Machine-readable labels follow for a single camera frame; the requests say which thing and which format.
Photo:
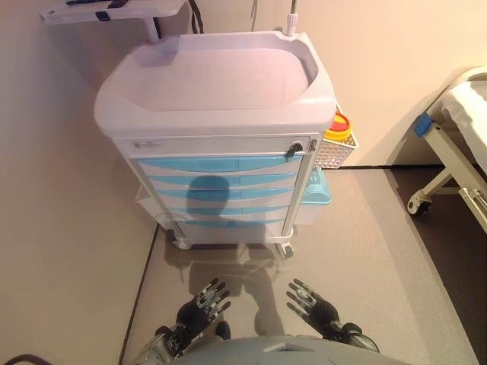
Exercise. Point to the blue lidded waste bin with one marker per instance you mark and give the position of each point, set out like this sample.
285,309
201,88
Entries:
316,194

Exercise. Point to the black cart key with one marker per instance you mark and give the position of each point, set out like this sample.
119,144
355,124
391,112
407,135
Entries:
293,149

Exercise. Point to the blue bed clip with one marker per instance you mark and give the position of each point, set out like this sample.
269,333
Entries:
423,125

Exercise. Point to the white medical cart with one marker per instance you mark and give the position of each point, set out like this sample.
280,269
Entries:
213,76

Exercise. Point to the white hospital bed frame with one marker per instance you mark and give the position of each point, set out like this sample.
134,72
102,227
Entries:
449,152

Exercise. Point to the cart caster wheel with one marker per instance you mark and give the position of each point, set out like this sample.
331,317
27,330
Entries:
182,243
286,251

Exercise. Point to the white bed sheet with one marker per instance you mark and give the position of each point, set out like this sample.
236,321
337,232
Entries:
468,110

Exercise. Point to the yellow sharps container red lid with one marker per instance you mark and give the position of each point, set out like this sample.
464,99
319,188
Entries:
339,127

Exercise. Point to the metal infusion pole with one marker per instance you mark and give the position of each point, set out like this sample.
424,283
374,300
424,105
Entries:
293,17

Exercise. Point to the metal cart lock latch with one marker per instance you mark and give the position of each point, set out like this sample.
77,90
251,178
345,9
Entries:
312,146

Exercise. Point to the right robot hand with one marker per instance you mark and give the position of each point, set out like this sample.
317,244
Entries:
323,310

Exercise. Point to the white cart tray shelf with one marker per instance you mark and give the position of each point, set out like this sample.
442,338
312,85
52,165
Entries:
114,11

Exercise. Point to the grey robot torso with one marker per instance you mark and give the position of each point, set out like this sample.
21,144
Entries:
266,353

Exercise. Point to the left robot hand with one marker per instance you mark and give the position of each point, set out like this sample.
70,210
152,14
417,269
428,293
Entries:
192,315

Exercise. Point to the white plastic lattice basket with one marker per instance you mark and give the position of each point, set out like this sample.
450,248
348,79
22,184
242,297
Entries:
335,154

